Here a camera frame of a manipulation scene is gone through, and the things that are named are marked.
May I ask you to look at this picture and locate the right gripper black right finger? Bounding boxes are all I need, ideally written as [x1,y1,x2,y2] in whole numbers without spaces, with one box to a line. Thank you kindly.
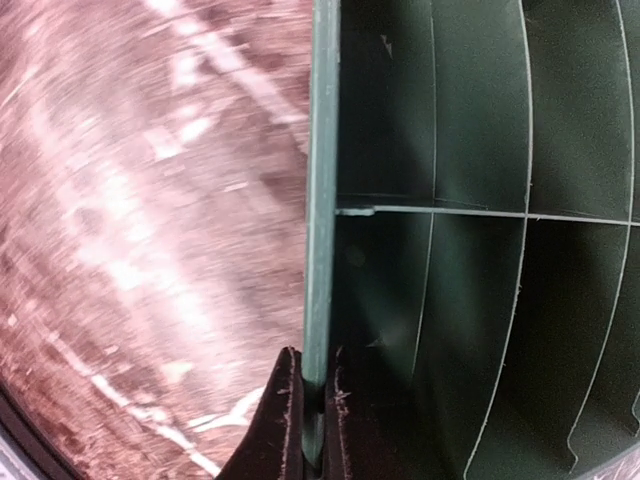
[323,347,415,479]

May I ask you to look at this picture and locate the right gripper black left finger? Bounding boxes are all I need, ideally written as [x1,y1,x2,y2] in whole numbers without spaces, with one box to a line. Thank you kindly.
[216,347,304,480]

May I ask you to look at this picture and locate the green compartment tray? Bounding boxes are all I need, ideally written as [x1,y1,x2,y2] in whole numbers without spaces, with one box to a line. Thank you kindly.
[302,1,639,479]

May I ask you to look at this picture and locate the black front rail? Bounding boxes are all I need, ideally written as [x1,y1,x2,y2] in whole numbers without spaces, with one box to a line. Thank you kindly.
[1,384,81,480]

